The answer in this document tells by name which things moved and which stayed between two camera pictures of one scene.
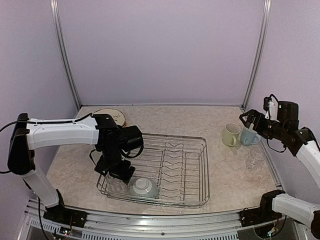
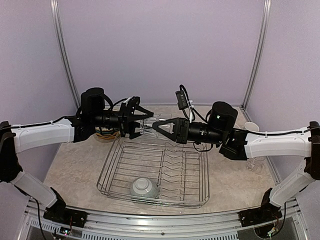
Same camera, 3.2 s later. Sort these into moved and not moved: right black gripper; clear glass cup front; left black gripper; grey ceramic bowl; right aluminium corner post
Moved: left black gripper; right black gripper; clear glass cup front
Not moved: right aluminium corner post; grey ceramic bowl
